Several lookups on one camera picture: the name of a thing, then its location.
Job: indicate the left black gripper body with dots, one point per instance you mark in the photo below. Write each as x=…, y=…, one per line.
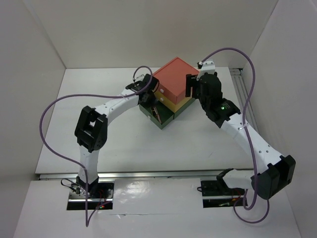
x=150, y=99

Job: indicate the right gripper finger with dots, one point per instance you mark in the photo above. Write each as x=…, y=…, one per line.
x=190, y=82
x=196, y=92

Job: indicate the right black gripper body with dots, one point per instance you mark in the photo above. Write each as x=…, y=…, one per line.
x=205, y=102

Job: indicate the black gold lipstick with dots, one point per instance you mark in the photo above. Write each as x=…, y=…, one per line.
x=153, y=112

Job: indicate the red top drawer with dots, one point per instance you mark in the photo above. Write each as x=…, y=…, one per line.
x=173, y=79

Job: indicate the green bottom drawer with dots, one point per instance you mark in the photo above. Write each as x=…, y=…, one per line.
x=166, y=115

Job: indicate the yellow drawer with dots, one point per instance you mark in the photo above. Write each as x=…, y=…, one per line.
x=172, y=106

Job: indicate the pink lip liner pencil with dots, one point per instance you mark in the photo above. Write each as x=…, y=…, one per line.
x=157, y=114

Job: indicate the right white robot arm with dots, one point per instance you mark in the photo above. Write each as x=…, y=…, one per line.
x=272, y=171

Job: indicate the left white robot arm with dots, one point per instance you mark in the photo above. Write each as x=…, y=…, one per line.
x=91, y=129

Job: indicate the three-drawer organizer box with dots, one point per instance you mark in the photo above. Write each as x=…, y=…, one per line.
x=178, y=84

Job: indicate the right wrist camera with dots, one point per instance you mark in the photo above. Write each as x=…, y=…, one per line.
x=204, y=67

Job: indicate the aluminium rail right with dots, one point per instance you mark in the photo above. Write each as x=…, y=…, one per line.
x=242, y=94

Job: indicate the aluminium rail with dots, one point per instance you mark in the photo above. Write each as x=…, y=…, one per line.
x=242, y=94
x=140, y=175

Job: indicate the aluminium rail front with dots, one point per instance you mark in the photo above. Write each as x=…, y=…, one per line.
x=140, y=175

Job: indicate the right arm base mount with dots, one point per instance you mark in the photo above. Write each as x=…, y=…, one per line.
x=215, y=196

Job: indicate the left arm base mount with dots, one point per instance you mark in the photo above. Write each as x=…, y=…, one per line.
x=101, y=197

